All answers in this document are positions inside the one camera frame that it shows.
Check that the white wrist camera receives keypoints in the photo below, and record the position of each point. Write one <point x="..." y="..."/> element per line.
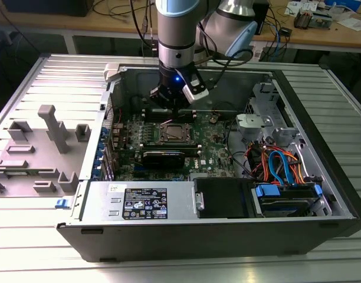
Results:
<point x="198" y="94"/>

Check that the green motherboard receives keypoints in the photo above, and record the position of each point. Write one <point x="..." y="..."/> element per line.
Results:
<point x="210" y="141"/>

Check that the CPU with silver top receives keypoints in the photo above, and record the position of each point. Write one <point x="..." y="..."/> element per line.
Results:
<point x="172" y="130"/>

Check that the green circuit board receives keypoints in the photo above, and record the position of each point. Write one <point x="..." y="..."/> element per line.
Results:
<point x="322" y="20"/>

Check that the small blue clip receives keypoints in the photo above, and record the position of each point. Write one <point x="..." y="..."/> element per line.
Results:
<point x="62" y="203"/>

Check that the CPU socket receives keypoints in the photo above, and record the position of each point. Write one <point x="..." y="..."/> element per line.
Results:
<point x="160" y="142"/>

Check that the copper heat sink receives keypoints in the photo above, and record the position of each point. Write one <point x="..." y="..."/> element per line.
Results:
<point x="301" y="20"/>

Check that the grey parts rack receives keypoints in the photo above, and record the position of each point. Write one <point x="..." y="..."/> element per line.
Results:
<point x="42" y="153"/>

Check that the hard disk in blue carrier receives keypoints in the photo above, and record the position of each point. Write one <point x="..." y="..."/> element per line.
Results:
<point x="286" y="203"/>

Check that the silver drive cage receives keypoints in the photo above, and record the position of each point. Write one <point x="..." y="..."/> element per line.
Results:
<point x="257" y="123"/>

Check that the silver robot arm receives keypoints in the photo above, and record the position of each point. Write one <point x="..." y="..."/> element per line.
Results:
<point x="176" y="29"/>

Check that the white printed sheet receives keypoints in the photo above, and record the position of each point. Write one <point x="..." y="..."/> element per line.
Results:
<point x="292" y="8"/>

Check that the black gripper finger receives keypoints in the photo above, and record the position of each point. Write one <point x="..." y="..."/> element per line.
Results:
<point x="160" y="98"/>
<point x="178" y="113"/>

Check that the black tower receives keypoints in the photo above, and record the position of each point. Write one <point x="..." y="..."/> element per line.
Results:
<point x="263" y="17"/>

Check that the white paper sheet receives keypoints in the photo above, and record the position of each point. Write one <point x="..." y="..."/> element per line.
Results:
<point x="353" y="23"/>

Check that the black open PC case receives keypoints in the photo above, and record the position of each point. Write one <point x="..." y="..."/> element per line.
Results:
<point x="168" y="241"/>

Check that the grey case latch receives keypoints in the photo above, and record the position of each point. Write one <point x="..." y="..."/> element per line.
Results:
<point x="111" y="72"/>

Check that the silver power supply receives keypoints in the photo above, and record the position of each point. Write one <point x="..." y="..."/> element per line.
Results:
<point x="103" y="200"/>

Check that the blue box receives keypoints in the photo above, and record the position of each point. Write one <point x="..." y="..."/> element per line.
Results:
<point x="345" y="3"/>

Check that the black drive box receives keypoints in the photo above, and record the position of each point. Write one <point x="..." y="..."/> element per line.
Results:
<point x="224" y="197"/>

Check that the large black box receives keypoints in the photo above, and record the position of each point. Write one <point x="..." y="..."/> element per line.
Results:
<point x="50" y="7"/>

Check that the small black box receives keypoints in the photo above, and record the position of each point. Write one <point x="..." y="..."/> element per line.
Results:
<point x="285" y="31"/>

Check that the black graphics card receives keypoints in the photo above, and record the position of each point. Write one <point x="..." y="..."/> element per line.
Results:
<point x="162" y="160"/>

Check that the black RAM slot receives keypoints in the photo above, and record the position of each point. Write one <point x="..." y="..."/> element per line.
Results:
<point x="171" y="145"/>
<point x="157" y="118"/>
<point x="157" y="112"/>
<point x="171" y="151"/>

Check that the wooden desk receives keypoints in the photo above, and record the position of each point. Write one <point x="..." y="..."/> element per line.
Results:
<point x="80" y="23"/>

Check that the round coin battery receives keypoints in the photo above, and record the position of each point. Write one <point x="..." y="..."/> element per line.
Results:
<point x="214" y="120"/>

